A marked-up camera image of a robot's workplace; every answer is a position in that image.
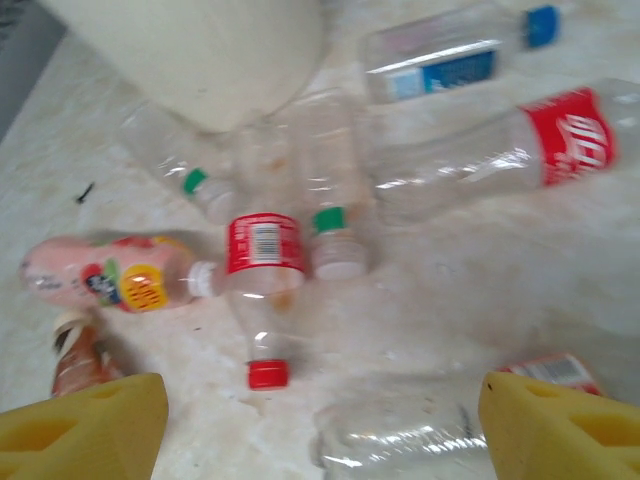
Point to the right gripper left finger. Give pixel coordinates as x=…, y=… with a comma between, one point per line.
x=75, y=440

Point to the small black screw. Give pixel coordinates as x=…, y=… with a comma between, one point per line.
x=85, y=193

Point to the brown drink bottle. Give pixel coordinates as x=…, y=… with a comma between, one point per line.
x=80, y=360

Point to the clear bottle blue cap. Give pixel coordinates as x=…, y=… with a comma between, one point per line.
x=450, y=70

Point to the pink drink bottle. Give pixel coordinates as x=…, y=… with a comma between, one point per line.
x=100, y=275

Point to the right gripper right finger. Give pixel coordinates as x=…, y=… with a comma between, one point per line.
x=560, y=440

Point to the clear bottle red barcode label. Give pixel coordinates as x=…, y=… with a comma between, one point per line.
x=265, y=245

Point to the cream plastic bin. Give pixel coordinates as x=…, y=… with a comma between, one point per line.
x=200, y=60

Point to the clear Coca-Cola bottle red cap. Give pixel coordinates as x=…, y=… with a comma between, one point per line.
x=570, y=140

